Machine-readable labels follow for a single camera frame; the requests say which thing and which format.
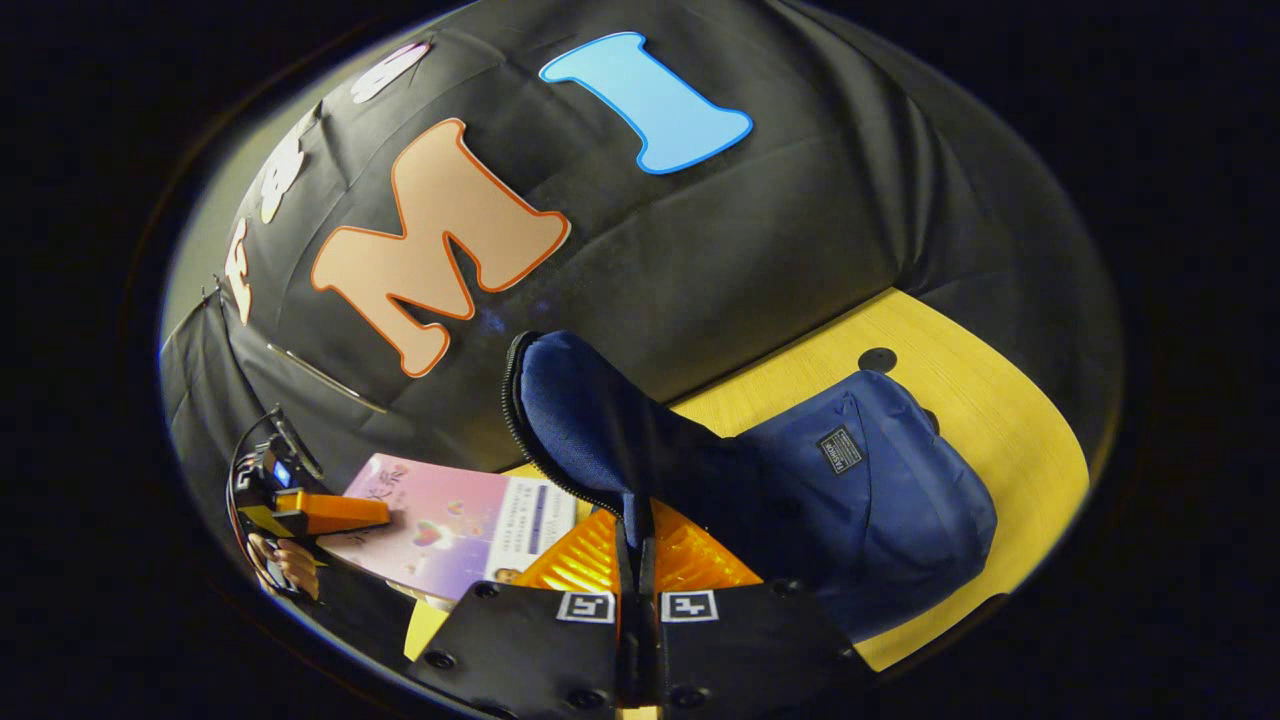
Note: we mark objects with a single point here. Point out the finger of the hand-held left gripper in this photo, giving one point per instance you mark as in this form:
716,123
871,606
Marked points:
345,510

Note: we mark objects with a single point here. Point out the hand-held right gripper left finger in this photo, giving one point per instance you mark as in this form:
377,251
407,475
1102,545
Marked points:
530,650

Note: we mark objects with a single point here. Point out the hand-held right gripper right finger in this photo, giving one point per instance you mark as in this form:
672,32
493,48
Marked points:
760,650

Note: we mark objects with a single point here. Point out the black round table grommet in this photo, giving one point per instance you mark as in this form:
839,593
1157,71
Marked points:
877,360

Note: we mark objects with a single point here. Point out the blue schoolbag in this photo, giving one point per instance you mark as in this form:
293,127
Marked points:
860,500

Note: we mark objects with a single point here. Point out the pink book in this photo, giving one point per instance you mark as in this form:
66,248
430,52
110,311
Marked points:
450,530

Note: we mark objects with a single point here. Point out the black backdrop cloth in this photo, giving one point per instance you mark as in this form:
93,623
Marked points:
750,250

